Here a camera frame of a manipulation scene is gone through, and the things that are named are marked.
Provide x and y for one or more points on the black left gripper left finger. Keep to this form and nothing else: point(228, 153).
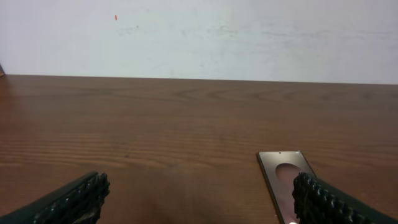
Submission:
point(79, 201)

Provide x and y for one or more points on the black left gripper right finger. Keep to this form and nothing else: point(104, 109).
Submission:
point(317, 202)

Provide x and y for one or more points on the Galaxy S25 Ultra smartphone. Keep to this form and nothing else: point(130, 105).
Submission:
point(279, 169)

